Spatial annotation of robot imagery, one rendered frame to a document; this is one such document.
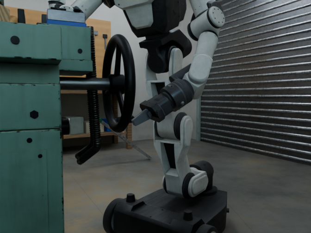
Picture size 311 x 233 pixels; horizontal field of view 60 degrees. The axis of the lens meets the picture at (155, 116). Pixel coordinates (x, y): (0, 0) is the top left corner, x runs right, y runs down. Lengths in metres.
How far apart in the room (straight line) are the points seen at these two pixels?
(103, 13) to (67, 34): 3.83
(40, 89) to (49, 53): 0.08
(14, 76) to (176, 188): 1.11
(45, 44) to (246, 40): 3.62
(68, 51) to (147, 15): 0.54
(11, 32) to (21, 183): 0.28
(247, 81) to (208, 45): 2.95
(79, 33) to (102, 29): 3.73
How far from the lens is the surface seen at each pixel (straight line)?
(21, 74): 0.59
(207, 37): 1.02
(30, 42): 0.53
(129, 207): 1.47
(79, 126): 3.86
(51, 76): 0.59
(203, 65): 0.91
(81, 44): 0.77
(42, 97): 0.57
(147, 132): 4.77
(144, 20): 1.23
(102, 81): 0.80
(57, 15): 0.79
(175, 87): 0.86
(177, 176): 1.46
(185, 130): 1.35
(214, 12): 1.05
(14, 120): 0.57
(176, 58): 1.29
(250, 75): 3.88
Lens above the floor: 0.78
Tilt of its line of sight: 4 degrees down
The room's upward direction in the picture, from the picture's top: straight up
